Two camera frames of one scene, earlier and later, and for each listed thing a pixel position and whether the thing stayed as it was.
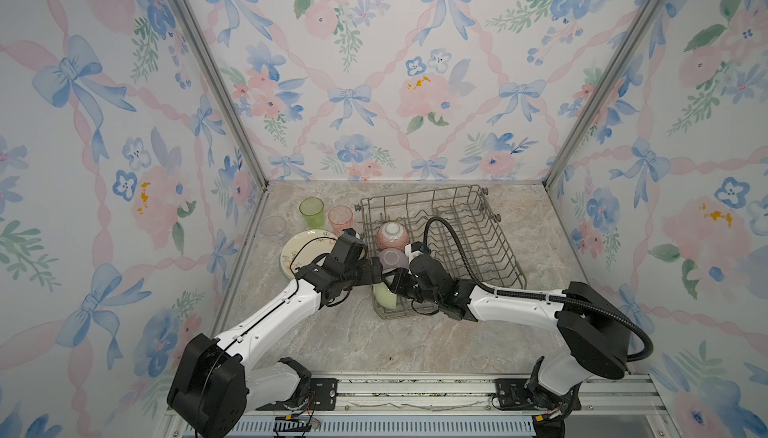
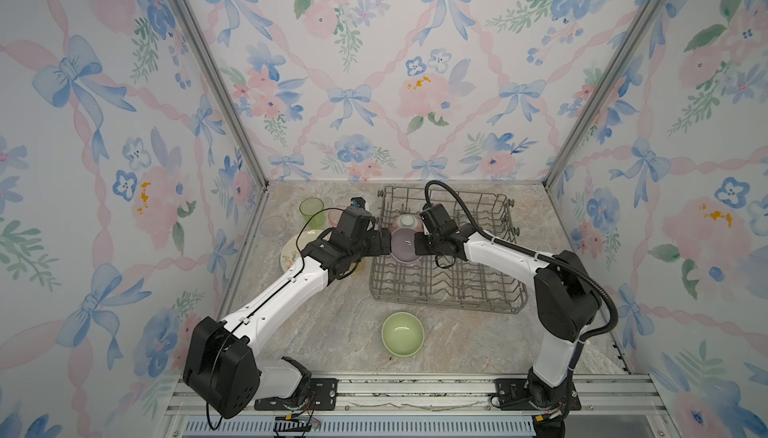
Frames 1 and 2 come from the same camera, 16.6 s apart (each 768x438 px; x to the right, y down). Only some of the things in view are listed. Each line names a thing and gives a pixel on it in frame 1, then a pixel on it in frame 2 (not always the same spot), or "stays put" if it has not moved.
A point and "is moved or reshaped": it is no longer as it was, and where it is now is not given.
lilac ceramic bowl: x=393 y=258 is moved or reshaped
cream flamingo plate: x=308 y=252 stays put
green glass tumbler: x=313 y=209 stays put
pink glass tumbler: x=340 y=217 stays put
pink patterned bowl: x=392 y=234 is moved or reshaped
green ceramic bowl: x=384 y=296 -> x=402 y=334
